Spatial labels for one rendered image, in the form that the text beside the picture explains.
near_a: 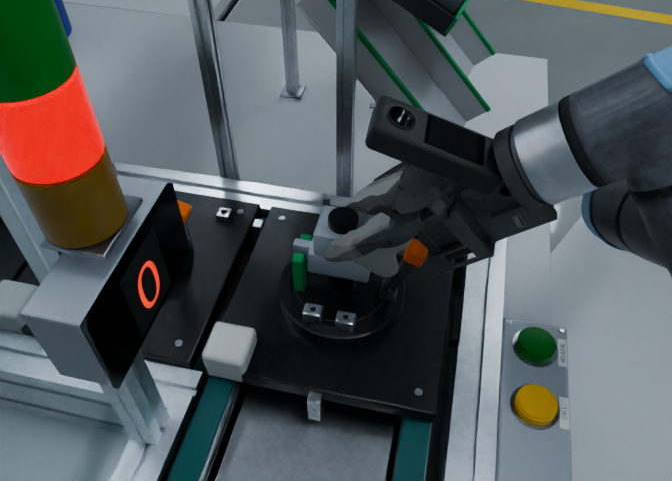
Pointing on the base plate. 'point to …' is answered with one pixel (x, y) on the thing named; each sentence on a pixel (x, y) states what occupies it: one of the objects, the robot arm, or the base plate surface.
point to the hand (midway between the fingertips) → (336, 229)
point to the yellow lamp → (78, 206)
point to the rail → (474, 372)
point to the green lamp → (31, 42)
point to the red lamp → (51, 134)
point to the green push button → (536, 344)
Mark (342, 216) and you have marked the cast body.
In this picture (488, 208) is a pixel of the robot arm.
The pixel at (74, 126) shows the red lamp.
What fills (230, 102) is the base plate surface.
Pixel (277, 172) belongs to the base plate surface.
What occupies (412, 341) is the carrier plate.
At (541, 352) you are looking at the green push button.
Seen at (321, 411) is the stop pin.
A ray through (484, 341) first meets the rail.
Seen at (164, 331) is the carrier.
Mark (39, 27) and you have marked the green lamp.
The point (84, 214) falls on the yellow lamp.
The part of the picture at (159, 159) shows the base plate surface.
